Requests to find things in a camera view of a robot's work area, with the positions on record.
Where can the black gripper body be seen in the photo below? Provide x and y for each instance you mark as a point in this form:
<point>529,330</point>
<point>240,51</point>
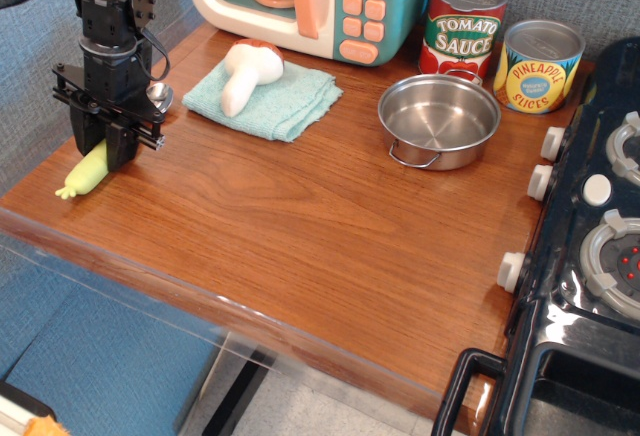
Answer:
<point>109,73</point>

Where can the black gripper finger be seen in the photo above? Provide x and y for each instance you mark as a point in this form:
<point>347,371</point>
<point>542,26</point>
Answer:
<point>88,129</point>
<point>122,146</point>

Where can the yellow handled metal spoon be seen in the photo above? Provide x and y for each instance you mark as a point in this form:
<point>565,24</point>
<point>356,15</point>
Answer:
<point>90,173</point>

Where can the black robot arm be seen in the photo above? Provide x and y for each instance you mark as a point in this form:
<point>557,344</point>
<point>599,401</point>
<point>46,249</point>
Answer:
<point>115,23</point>

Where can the small steel pot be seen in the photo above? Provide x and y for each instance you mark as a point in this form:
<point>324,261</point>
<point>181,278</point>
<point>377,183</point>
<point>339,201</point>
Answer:
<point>437,122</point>

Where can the black toy stove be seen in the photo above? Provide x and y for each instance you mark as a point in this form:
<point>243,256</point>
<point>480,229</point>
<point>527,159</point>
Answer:
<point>571,365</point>

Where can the plush white mushroom toy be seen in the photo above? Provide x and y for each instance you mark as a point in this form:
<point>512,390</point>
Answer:
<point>249,63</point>

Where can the teal folded cloth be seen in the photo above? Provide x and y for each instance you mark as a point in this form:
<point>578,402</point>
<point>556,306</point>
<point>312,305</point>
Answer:
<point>280,111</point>

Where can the toy microwave teal and cream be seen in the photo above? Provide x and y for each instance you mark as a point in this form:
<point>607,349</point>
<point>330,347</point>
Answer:
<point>361,32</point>

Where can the orange and black object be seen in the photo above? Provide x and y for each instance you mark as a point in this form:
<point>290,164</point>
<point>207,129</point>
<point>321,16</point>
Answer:
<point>23,414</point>

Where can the tomato sauce can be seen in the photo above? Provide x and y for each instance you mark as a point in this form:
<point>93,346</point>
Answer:
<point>459,37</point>

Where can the pineapple slices can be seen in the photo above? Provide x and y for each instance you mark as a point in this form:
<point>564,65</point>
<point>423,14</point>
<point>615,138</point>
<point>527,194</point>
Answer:
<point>538,62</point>

